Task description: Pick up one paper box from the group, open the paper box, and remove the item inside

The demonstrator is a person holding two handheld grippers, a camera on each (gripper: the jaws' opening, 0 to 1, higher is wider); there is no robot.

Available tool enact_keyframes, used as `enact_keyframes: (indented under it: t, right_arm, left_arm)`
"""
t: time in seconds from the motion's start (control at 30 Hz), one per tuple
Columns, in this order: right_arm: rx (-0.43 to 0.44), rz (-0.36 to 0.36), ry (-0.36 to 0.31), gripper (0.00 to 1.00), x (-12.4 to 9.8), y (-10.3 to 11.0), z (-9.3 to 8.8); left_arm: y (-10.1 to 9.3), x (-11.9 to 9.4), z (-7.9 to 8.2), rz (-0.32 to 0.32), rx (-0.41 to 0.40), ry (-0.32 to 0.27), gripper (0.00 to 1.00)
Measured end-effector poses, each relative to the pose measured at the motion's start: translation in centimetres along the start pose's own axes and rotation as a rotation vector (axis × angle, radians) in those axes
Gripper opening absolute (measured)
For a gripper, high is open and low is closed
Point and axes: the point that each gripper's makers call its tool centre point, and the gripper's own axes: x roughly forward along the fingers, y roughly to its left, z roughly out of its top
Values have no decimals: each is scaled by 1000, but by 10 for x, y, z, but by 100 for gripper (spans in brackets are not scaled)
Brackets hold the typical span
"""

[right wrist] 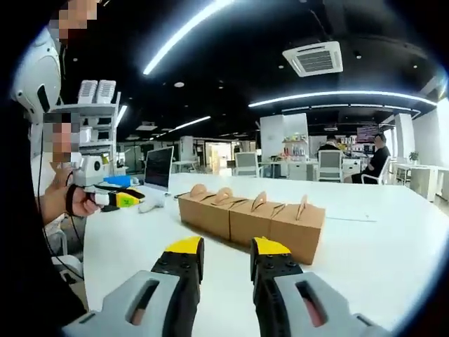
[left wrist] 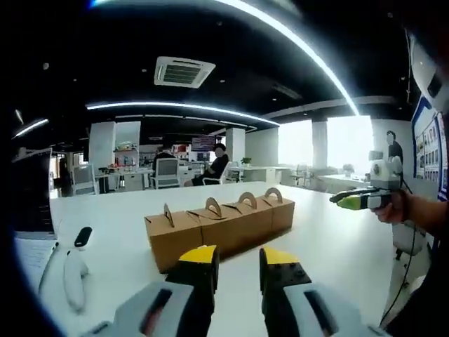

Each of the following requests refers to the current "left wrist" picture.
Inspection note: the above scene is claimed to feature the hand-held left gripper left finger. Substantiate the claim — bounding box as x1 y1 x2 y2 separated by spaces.
82 244 221 337

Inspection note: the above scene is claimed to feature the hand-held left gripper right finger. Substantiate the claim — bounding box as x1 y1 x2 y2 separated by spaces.
258 246 385 337

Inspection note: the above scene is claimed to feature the person's right hand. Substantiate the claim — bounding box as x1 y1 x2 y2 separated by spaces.
374 191 405 225

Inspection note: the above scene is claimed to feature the white office desk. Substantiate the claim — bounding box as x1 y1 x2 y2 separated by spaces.
314 173 373 194
227 164 293 184

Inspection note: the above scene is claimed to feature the white office chair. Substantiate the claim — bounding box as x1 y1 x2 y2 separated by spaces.
72 164 98 196
154 157 181 190
290 162 311 186
203 161 233 186

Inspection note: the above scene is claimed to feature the small black device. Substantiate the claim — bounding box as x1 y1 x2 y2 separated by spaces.
75 227 93 249

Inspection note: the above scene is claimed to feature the white handheld controller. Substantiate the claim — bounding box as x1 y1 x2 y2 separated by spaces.
62 249 89 313

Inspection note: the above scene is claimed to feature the white worn device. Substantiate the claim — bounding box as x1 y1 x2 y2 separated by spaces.
408 29 445 110

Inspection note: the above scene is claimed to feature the ceiling light strip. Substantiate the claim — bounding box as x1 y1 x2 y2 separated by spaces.
93 0 362 117
86 101 281 126
12 118 50 140

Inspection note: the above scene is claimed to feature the display shelf with goods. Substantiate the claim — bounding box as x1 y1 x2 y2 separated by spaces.
112 139 142 170

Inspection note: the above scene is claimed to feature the white paper sheet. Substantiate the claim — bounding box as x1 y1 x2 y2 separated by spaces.
15 238 59 292

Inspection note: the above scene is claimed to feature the ceiling air conditioner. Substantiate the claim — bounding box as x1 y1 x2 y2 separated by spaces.
154 55 216 88

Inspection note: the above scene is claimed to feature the black wrist strap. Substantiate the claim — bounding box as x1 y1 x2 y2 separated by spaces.
399 191 410 223

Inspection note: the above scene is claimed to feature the blue framed wall poster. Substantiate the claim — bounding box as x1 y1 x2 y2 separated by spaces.
412 94 449 182

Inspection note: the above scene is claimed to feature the black cable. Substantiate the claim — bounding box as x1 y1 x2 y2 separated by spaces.
380 220 420 327

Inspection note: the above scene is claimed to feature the wall display screen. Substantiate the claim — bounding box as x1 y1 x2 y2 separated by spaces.
192 136 215 152

